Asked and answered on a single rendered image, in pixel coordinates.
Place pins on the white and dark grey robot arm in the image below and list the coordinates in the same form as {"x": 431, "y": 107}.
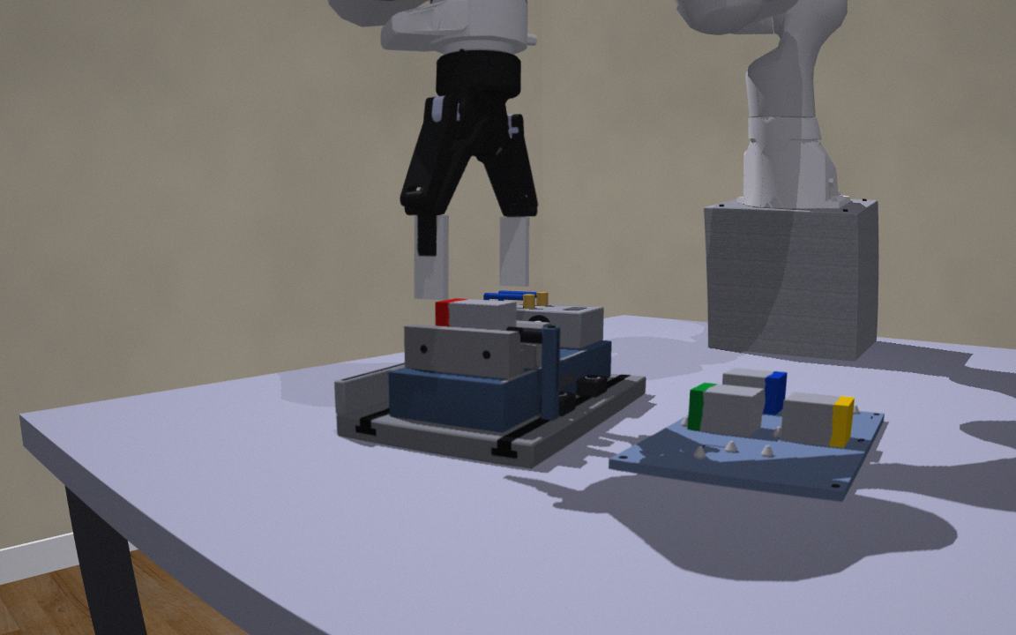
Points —
{"x": 784, "y": 166}

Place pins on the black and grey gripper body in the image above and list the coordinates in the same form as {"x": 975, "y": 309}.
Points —
{"x": 483, "y": 81}

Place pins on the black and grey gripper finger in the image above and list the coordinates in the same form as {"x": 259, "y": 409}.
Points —
{"x": 515, "y": 202}
{"x": 437, "y": 164}

